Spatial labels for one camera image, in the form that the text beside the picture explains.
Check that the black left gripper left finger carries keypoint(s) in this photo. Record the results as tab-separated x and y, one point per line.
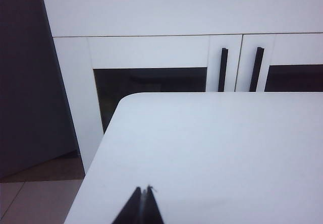
133	209

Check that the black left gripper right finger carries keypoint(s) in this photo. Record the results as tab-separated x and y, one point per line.
152	209

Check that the white glass-panel cabinet door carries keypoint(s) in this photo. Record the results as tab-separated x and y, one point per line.
151	52
290	50

